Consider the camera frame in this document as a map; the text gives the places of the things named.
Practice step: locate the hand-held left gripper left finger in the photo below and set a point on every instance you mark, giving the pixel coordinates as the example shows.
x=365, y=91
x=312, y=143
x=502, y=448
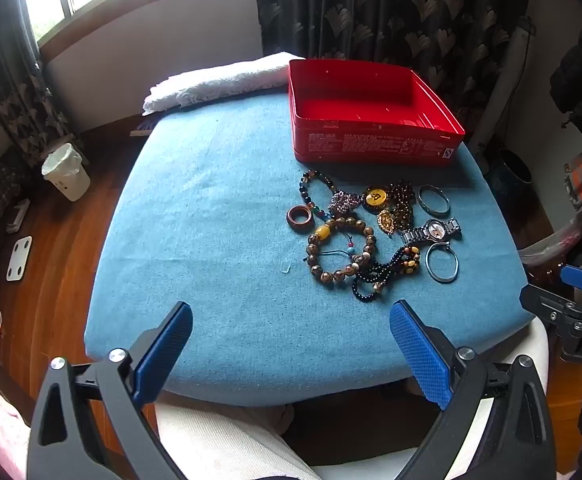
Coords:
x=166, y=350

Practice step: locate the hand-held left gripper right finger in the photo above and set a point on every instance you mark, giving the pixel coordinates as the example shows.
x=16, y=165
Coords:
x=421, y=355

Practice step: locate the thin silver hoop bangle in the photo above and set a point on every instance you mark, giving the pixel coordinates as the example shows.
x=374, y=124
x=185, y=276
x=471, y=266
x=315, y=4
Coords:
x=428, y=270

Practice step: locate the silver wristwatch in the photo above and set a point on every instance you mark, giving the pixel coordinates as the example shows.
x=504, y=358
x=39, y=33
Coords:
x=433, y=230

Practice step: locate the plain silver bangle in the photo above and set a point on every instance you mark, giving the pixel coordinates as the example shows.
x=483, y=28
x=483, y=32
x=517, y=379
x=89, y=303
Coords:
x=421, y=205

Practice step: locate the yellow round pendant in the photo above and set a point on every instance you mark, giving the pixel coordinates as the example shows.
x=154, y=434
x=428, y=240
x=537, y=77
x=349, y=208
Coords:
x=375, y=198

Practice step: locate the silver rhinestone pendant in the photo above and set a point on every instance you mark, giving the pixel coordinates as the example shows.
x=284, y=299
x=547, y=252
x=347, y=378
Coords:
x=345, y=203

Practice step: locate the red tin box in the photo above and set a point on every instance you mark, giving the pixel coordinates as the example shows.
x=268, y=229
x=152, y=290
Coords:
x=351, y=95

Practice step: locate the clear plastic bag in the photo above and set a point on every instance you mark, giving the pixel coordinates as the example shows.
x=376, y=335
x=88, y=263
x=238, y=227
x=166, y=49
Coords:
x=556, y=247

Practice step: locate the black round bin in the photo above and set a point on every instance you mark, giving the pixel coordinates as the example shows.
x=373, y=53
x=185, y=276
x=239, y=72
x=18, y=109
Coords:
x=508, y=175

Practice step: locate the gold ornate pendant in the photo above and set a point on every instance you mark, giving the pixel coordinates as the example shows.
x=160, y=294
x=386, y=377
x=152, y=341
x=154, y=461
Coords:
x=387, y=221

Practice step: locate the white bathroom scale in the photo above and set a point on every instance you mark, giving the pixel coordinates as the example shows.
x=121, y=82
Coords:
x=18, y=259

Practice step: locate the white trash bin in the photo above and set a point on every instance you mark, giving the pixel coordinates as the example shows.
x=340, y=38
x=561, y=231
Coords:
x=68, y=175

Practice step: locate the white rolled tube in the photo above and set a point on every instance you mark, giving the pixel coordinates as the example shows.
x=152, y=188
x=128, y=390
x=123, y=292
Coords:
x=503, y=90

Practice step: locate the wooden slatted board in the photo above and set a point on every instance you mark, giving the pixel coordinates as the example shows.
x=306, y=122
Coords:
x=143, y=126

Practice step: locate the white lace towel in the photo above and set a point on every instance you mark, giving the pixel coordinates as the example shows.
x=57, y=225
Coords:
x=216, y=82

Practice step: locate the dark patterned curtain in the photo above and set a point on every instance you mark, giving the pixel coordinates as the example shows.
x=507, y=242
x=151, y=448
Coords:
x=16, y=100
x=396, y=10

